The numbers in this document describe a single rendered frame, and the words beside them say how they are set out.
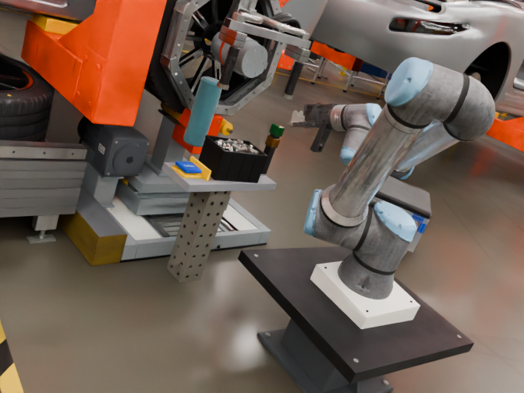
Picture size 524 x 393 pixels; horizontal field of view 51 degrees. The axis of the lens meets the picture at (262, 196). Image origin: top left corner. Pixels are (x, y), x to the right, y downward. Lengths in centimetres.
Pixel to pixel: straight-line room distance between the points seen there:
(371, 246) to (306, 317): 30
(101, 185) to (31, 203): 36
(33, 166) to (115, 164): 36
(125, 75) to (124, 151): 42
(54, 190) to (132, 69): 53
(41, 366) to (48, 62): 114
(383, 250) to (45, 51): 145
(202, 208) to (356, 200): 67
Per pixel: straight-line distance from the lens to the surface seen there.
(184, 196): 251
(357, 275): 179
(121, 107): 196
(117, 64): 190
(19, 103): 206
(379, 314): 176
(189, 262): 212
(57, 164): 205
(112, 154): 223
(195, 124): 211
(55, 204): 213
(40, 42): 235
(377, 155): 141
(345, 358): 159
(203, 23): 225
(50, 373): 168
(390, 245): 173
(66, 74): 213
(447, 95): 127
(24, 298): 192
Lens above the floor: 115
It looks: 21 degrees down
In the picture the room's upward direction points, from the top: 21 degrees clockwise
